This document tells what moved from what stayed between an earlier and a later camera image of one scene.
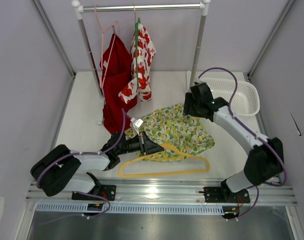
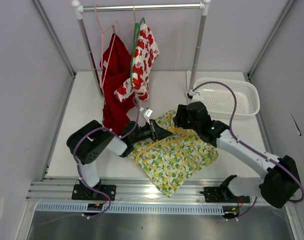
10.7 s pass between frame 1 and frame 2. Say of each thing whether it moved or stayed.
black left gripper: moved
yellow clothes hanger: moved
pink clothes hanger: stayed
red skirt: stayed
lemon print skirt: moved
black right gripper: moved
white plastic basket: stayed
